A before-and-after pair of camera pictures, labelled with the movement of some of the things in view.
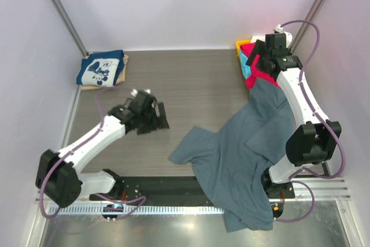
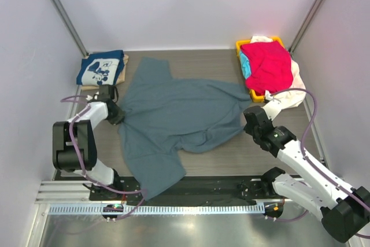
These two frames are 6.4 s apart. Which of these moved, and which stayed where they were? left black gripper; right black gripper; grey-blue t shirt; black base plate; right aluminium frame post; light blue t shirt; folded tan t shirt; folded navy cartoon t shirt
Moved: left black gripper; grey-blue t shirt; right black gripper
Stayed: right aluminium frame post; folded tan t shirt; light blue t shirt; folded navy cartoon t shirt; black base plate
